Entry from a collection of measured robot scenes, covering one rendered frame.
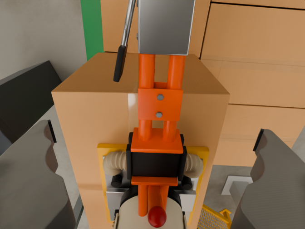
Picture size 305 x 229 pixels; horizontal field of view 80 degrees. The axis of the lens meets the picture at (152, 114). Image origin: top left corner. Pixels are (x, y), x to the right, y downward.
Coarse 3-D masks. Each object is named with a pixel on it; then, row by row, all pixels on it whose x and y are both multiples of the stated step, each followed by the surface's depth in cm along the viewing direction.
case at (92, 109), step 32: (96, 64) 60; (128, 64) 60; (160, 64) 61; (192, 64) 62; (64, 96) 41; (96, 96) 41; (128, 96) 41; (192, 96) 41; (224, 96) 41; (64, 128) 45; (96, 128) 45; (128, 128) 45; (192, 128) 45; (96, 160) 51; (96, 192) 58; (96, 224) 67; (192, 224) 67
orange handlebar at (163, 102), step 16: (144, 64) 24; (176, 64) 23; (144, 80) 25; (176, 80) 25; (144, 96) 25; (160, 96) 25; (176, 96) 25; (144, 112) 27; (160, 112) 26; (176, 112) 27; (144, 128) 28; (176, 128) 29; (144, 192) 36; (144, 208) 39
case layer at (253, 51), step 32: (128, 0) 66; (224, 0) 66; (256, 0) 66; (288, 0) 66; (192, 32) 71; (224, 32) 71; (256, 32) 71; (288, 32) 71; (224, 64) 77; (256, 64) 77; (288, 64) 77; (256, 96) 85; (288, 96) 85; (224, 128) 94; (256, 128) 94; (288, 128) 94; (224, 160) 105
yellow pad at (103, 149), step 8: (104, 144) 47; (112, 144) 47; (120, 144) 47; (104, 152) 47; (104, 176) 51; (112, 176) 51; (120, 176) 50; (104, 184) 53; (112, 184) 49; (120, 184) 49; (128, 184) 52; (104, 192) 55; (104, 200) 57; (112, 216) 60
